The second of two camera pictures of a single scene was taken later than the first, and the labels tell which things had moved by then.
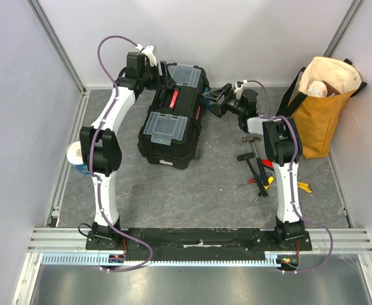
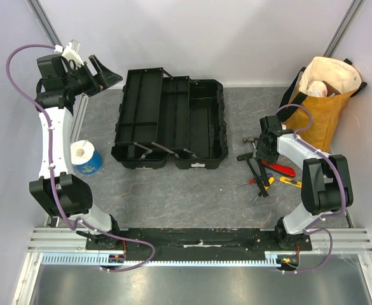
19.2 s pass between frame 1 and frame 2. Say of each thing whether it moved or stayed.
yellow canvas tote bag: stayed
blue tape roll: stayed
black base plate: stayed
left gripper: moved
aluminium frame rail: stayed
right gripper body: moved
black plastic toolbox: moved
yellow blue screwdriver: stayed
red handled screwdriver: stayed
